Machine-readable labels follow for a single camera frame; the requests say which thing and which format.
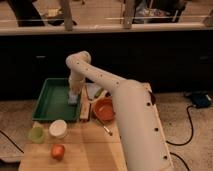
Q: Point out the white cup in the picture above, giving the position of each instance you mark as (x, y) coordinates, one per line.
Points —
(58, 129)

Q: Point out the black power adapter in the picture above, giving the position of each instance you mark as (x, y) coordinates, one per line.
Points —
(201, 100)

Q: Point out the orange fruit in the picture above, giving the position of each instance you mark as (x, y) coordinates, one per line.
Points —
(57, 151)

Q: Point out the blue sponge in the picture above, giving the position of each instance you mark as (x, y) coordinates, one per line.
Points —
(73, 99)

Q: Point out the wooden block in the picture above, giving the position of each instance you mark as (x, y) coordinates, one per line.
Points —
(85, 105)

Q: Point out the orange bowl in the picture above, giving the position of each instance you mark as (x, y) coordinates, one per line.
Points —
(103, 109)

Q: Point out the small knife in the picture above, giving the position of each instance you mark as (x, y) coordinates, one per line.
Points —
(104, 127)

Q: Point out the green plastic tray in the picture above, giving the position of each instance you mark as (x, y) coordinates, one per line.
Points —
(52, 103)

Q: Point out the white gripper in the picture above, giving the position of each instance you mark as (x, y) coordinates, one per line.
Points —
(75, 86)

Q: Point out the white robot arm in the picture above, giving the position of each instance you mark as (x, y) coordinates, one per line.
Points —
(139, 125)

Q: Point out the light green cup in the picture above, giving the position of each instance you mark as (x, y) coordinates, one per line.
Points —
(36, 134)

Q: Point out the white plate with vegetable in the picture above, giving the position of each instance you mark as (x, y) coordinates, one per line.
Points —
(94, 91)

